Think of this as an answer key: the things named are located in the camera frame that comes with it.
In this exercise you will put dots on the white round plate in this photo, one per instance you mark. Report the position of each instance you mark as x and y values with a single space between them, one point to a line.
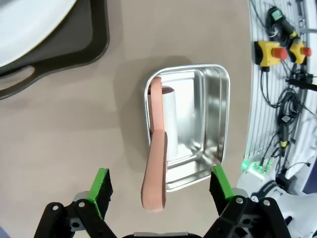
24 24

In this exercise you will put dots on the black clamp bar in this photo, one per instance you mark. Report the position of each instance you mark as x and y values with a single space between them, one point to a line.
301 83

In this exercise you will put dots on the black plug with green label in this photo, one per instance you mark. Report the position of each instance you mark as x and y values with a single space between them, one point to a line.
277 15

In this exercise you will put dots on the rectangular stainless steel tray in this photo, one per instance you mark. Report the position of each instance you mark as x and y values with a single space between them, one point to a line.
210 111

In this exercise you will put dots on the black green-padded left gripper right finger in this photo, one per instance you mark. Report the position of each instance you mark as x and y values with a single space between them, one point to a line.
223 188

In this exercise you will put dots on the yellow emergency stop box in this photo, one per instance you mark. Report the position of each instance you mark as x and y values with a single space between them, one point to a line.
265 53
296 53

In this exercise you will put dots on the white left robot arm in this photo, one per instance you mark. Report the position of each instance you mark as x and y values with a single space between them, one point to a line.
297 210

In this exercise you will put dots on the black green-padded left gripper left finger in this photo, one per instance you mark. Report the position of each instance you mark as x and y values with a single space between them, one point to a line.
97 191

